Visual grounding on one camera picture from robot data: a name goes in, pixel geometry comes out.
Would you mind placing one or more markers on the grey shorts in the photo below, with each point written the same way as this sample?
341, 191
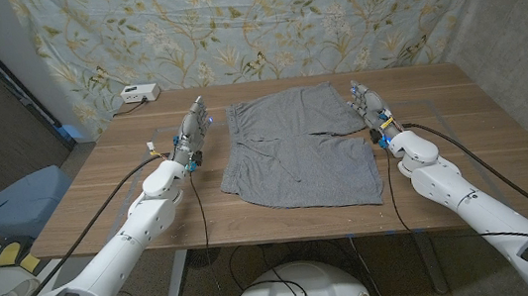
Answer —
294, 154

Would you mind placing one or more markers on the blue plastic object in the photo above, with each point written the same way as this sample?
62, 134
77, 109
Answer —
72, 132

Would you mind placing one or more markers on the round black floor fan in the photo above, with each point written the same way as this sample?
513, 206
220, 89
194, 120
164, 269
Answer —
202, 257

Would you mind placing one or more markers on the white table leg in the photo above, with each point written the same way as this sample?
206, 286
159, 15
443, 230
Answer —
178, 280

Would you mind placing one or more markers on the floral printed backdrop cloth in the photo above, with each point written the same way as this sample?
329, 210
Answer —
255, 24

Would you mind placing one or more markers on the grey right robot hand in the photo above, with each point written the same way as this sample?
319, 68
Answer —
374, 108

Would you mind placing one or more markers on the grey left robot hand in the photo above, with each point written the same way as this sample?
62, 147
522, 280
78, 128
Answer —
190, 131

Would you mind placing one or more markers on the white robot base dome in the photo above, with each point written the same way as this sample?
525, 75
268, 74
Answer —
280, 290

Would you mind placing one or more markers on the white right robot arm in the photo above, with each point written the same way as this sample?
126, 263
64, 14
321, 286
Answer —
481, 213

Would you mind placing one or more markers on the blue cushion stool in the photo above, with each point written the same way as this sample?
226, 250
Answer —
21, 200

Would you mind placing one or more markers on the white power strip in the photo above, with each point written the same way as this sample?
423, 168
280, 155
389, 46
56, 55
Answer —
140, 93

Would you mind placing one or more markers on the yellow and black pad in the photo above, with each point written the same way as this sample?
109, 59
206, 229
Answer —
9, 254

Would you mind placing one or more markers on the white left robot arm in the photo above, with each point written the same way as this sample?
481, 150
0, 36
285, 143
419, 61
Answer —
121, 249

